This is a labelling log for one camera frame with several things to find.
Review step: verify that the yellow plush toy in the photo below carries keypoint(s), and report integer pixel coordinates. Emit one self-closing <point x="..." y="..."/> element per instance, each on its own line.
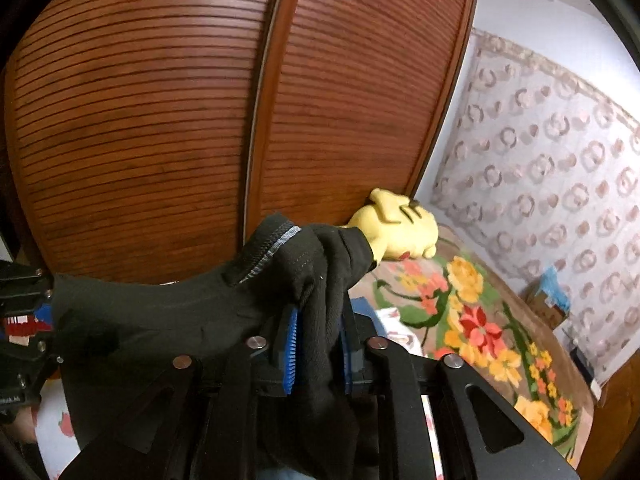
<point x="400" y="232"/>

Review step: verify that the wooden bed headboard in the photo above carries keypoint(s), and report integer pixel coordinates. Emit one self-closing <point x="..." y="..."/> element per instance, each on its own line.
<point x="615" y="410"/>

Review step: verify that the blue printed box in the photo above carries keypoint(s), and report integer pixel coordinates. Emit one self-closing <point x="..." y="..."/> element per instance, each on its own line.
<point x="547" y="300"/>

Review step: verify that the floral blanket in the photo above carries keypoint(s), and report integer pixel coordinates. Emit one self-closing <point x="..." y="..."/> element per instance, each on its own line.
<point x="475" y="320"/>

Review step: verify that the person's left hand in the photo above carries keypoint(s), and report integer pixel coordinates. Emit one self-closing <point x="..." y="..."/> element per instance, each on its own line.
<point x="25" y="427"/>

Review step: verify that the strawberry print bed sheet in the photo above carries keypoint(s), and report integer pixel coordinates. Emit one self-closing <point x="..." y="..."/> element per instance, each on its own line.
<point x="50" y="435"/>

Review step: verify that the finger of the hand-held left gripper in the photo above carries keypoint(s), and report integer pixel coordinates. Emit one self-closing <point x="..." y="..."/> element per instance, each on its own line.
<point x="35" y="365"/>
<point x="25" y="285"/>

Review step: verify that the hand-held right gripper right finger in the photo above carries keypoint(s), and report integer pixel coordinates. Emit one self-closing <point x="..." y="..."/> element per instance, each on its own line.
<point x="357" y="365"/>

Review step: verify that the dark pants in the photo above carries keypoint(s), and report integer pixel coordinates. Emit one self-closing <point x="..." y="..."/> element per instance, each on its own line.
<point x="200" y="300"/>

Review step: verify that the wooden louvered wardrobe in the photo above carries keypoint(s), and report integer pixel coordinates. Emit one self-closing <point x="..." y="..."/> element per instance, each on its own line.
<point x="150" y="110"/>

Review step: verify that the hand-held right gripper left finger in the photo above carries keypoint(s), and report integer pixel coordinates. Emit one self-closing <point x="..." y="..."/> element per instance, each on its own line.
<point x="290" y="355"/>

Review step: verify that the circle patterned curtain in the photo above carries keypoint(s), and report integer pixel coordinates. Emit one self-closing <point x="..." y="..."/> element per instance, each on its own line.
<point x="550" y="160"/>

